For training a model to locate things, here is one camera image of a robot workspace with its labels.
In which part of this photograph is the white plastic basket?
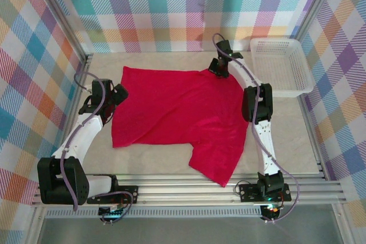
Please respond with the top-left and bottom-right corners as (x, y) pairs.
(249, 38), (313, 98)

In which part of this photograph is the aluminium side rail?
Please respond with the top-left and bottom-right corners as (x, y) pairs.
(49, 54), (94, 184)
(297, 95), (329, 182)

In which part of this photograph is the aluminium mounting rail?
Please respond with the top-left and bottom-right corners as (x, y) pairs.
(30, 171), (348, 208)

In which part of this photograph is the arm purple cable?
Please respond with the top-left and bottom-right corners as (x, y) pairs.
(212, 33), (300, 223)
(61, 71), (135, 223)

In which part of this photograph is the aluminium upright post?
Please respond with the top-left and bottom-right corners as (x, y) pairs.
(28, 0), (94, 63)
(293, 0), (343, 43)

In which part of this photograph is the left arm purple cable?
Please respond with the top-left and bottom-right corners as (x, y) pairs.
(61, 71), (135, 223)

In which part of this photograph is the aluminium frame leg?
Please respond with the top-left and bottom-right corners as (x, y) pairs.
(24, 206), (48, 244)
(331, 202), (355, 244)

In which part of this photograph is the red t-shirt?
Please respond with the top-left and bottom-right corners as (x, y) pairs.
(110, 66), (249, 188)

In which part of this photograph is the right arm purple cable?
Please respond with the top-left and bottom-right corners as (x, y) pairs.
(212, 33), (300, 223)

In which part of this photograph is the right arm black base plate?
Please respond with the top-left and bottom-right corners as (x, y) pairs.
(238, 183), (292, 203)

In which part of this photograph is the grey slotted cable duct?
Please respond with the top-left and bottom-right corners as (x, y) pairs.
(44, 208), (264, 219)

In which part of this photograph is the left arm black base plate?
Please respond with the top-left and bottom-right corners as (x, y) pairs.
(86, 185), (139, 205)

